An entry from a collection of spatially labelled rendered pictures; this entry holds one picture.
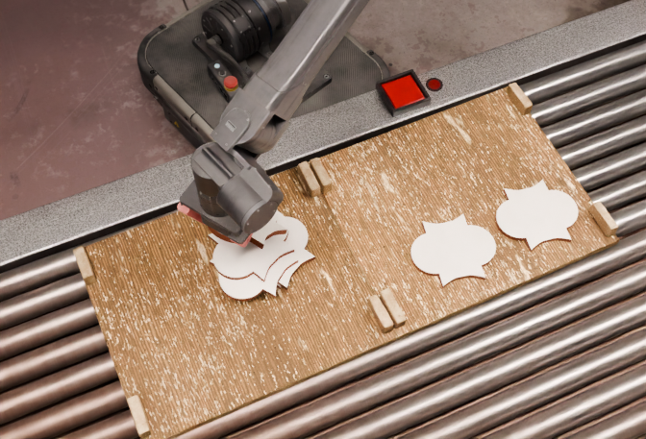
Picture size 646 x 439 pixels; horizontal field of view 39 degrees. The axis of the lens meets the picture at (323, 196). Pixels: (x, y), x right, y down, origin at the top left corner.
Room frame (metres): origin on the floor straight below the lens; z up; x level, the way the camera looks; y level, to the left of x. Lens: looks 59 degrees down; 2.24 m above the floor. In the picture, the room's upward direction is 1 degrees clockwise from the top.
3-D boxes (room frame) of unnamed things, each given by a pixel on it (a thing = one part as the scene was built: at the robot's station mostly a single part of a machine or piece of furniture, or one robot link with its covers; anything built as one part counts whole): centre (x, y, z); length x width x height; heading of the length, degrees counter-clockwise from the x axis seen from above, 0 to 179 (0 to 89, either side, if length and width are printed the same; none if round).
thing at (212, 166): (0.64, 0.14, 1.22); 0.07 x 0.06 x 0.07; 43
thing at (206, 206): (0.64, 0.14, 1.16); 0.10 x 0.07 x 0.07; 59
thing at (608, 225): (0.74, -0.46, 0.95); 0.06 x 0.02 x 0.03; 26
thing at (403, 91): (1.00, -0.14, 0.92); 0.06 x 0.06 x 0.01; 25
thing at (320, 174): (0.81, 0.01, 0.95); 0.06 x 0.02 x 0.03; 26
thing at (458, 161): (0.77, -0.23, 0.93); 0.41 x 0.35 x 0.02; 116
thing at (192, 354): (0.59, 0.14, 0.93); 0.41 x 0.35 x 0.02; 116
